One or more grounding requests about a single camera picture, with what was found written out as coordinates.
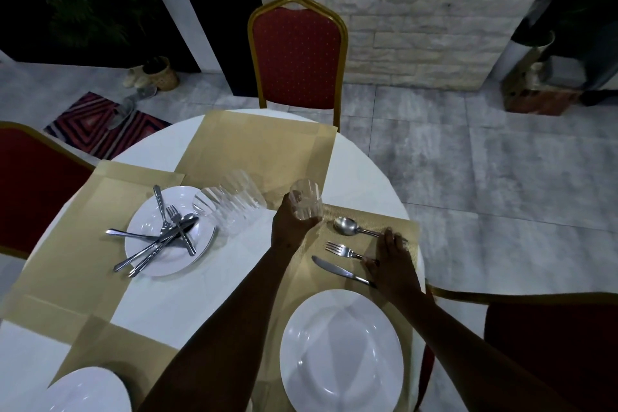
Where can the person's right hand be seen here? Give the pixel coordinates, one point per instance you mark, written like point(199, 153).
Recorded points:
point(393, 271)

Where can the person's left hand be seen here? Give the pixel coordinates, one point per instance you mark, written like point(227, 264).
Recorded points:
point(287, 228)

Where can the person's right thumb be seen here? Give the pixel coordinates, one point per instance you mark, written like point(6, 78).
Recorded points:
point(371, 268)

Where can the person's left thumb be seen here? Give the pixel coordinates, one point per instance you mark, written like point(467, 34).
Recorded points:
point(313, 222)

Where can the person's right forearm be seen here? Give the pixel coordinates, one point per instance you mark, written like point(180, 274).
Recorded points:
point(473, 358)

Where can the person's left forearm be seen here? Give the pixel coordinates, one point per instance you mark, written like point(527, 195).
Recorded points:
point(227, 334)

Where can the silver spoon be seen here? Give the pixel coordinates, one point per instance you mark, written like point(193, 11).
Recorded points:
point(130, 234)
point(346, 226)
point(145, 252)

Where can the beige woven placemat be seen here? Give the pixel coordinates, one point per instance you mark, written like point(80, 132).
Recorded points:
point(263, 151)
point(72, 242)
point(309, 276)
point(116, 349)

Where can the clear ribbed drinking glass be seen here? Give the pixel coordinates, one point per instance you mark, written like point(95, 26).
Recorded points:
point(244, 192)
point(217, 206)

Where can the large white dinner plate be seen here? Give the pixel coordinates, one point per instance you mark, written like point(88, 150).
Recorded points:
point(342, 353)

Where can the red gold-framed banquet chair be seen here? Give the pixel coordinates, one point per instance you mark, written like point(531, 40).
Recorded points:
point(34, 189)
point(298, 57)
point(550, 349)

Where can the white plate with cutlery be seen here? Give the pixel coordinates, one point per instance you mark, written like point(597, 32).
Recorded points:
point(145, 223)

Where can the woven basket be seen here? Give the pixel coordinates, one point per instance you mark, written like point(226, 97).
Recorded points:
point(162, 73)

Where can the grey sandal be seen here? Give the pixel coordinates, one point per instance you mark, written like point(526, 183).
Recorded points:
point(126, 107)

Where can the beige shoes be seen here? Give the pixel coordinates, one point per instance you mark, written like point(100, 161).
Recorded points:
point(134, 77)

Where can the red patterned floor rug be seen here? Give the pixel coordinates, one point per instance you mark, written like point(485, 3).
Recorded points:
point(82, 127)

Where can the white pillar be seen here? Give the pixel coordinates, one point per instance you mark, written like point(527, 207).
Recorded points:
point(178, 6)

